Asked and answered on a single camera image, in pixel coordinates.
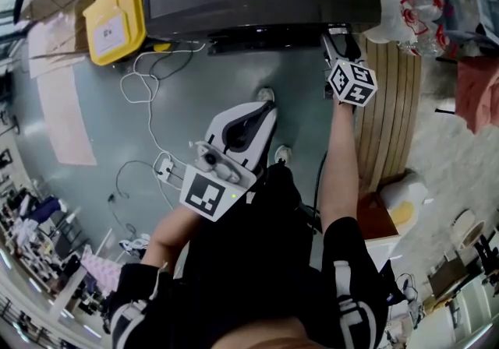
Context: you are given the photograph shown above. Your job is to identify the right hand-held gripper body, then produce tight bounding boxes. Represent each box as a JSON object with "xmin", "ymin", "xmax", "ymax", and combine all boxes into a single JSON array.
[{"xmin": 325, "ymin": 57, "xmax": 379, "ymax": 108}]

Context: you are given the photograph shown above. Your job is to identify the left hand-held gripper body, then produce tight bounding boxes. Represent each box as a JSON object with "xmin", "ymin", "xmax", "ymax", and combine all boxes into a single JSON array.
[{"xmin": 179, "ymin": 139, "xmax": 259, "ymax": 223}]

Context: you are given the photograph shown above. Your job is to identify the person's right forearm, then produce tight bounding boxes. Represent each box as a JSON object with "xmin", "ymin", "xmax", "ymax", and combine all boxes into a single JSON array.
[{"xmin": 317, "ymin": 103, "xmax": 360, "ymax": 232}]

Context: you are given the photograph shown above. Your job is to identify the person's left forearm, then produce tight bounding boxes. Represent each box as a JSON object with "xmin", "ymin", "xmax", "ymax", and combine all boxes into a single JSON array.
[{"xmin": 140, "ymin": 203, "xmax": 206, "ymax": 275}]

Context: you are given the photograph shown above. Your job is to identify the person's right shoe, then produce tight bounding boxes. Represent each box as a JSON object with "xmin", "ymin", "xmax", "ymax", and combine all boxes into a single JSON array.
[{"xmin": 274, "ymin": 144, "xmax": 293, "ymax": 164}]

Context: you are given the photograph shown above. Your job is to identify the person's shoe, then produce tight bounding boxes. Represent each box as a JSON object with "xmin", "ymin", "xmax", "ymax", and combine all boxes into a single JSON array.
[
  {"xmin": 257, "ymin": 86, "xmax": 277, "ymax": 104},
  {"xmin": 274, "ymin": 144, "xmax": 293, "ymax": 164}
]

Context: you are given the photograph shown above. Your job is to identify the slatted wooden bench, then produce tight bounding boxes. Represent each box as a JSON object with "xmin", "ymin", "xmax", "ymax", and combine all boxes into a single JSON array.
[{"xmin": 352, "ymin": 33, "xmax": 423, "ymax": 193}]

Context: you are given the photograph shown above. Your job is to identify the person's left shoe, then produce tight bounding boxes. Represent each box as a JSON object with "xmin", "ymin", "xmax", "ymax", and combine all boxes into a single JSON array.
[{"xmin": 257, "ymin": 86, "xmax": 277, "ymax": 104}]

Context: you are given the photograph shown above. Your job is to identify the person's black clothing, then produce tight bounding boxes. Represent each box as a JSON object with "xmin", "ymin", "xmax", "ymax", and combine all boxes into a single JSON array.
[{"xmin": 104, "ymin": 162, "xmax": 391, "ymax": 349}]

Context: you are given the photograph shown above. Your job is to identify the black and white sneakers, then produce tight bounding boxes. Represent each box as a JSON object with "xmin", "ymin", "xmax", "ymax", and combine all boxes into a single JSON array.
[{"xmin": 118, "ymin": 233, "xmax": 151, "ymax": 261}]

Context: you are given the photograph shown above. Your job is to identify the grey blue bag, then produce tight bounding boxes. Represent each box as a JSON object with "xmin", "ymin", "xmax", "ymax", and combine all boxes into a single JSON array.
[{"xmin": 431, "ymin": 0, "xmax": 499, "ymax": 45}]

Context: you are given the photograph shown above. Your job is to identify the pink patterned cloth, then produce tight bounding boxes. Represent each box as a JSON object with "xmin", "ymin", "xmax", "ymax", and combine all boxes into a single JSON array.
[{"xmin": 79, "ymin": 253, "xmax": 124, "ymax": 294}]

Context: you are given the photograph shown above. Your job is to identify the black bin with yellow lid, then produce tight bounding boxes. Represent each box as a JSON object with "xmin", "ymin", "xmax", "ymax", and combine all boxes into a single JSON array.
[{"xmin": 82, "ymin": 0, "xmax": 173, "ymax": 67}]

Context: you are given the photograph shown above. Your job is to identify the flat cardboard sheet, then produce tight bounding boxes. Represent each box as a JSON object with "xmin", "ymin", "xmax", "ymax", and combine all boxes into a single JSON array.
[{"xmin": 36, "ymin": 65, "xmax": 98, "ymax": 167}]

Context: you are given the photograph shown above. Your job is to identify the round beige basket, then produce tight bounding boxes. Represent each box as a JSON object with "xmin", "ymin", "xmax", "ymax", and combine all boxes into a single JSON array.
[{"xmin": 451, "ymin": 208, "xmax": 487, "ymax": 252}]

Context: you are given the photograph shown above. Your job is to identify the stack of cardboard boxes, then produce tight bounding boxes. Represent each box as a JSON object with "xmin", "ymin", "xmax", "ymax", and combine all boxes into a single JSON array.
[{"xmin": 18, "ymin": 0, "xmax": 146, "ymax": 57}]

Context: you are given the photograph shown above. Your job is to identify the white plastic bags red handles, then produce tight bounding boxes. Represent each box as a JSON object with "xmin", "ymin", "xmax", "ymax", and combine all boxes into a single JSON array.
[{"xmin": 365, "ymin": 0, "xmax": 458, "ymax": 59}]

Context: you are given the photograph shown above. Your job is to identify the white power strip with cable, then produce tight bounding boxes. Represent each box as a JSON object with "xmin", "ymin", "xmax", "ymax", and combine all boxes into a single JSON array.
[{"xmin": 107, "ymin": 41, "xmax": 196, "ymax": 239}]

